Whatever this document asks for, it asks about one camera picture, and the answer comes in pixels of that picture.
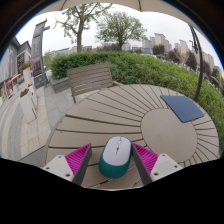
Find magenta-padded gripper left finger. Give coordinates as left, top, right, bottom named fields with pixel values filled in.
left=42, top=143, right=93, bottom=186

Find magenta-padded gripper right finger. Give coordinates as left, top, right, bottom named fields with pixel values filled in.
left=131, top=143, right=184, bottom=186

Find white and teal computer mouse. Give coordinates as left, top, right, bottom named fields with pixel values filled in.
left=98, top=135, right=133, bottom=180

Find dark blue mouse pad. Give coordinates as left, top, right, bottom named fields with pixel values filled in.
left=159, top=94, right=206, bottom=124

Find white planter with flowers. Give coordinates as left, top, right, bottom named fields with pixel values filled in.
left=19, top=62, right=34, bottom=87
left=19, top=87, right=38, bottom=124

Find brown slatted outdoor chair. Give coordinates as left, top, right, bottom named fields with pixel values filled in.
left=66, top=62, right=123, bottom=104

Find dark curved umbrella pole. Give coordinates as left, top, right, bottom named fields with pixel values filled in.
left=188, top=24, right=204, bottom=103

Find grey storefront building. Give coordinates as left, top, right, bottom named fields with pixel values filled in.
left=0, top=36, right=33, bottom=101

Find tall grey sign pillar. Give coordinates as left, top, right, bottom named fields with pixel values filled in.
left=31, top=19, right=51, bottom=89

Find distant apartment buildings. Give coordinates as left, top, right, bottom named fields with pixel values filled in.
left=121, top=32, right=224, bottom=79

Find tall bare-trunk tree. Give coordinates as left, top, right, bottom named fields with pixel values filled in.
left=54, top=2, right=113, bottom=54

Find round leafy green tree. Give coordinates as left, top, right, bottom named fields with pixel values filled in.
left=94, top=11, right=148, bottom=52

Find beige patio umbrella canopy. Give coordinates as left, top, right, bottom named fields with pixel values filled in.
left=38, top=0, right=204, bottom=38

